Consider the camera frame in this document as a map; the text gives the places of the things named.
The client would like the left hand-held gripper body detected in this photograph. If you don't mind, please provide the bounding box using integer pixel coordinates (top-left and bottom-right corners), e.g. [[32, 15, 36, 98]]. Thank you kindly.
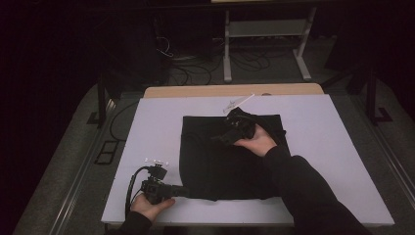
[[140, 158, 174, 206]]

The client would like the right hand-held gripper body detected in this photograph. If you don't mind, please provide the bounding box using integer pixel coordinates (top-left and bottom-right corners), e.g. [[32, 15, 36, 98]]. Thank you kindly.
[[222, 93, 259, 145]]

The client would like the black tank top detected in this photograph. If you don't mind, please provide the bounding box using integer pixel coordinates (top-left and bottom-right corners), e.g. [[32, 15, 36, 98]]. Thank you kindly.
[[178, 113, 292, 203]]

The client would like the person's left hand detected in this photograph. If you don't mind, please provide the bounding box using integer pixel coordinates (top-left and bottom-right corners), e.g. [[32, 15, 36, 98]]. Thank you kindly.
[[130, 194, 176, 223]]

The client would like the person's right hand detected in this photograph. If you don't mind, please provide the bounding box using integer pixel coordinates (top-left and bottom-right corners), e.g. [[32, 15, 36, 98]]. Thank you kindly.
[[233, 122, 278, 158]]

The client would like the white metal stand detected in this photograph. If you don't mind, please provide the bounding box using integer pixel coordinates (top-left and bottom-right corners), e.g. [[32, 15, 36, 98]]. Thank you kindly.
[[222, 6, 318, 83]]

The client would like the black metal stand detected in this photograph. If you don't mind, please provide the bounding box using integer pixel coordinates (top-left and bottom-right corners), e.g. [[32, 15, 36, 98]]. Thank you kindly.
[[86, 72, 116, 129], [365, 63, 394, 126]]

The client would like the left hand-held gripper cable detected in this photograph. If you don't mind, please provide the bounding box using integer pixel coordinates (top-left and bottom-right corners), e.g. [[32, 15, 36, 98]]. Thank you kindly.
[[124, 165, 153, 218]]

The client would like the black floor cable bundle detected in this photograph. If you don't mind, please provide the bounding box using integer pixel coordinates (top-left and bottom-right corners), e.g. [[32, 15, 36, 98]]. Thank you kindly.
[[229, 48, 272, 72], [167, 61, 213, 86]]

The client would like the thin black floor cable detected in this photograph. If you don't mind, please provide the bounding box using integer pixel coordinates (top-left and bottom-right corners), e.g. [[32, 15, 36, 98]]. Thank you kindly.
[[109, 100, 141, 144]]

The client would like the thin white cable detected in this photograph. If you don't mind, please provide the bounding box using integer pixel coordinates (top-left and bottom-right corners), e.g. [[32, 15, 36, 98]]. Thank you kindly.
[[156, 34, 174, 59]]

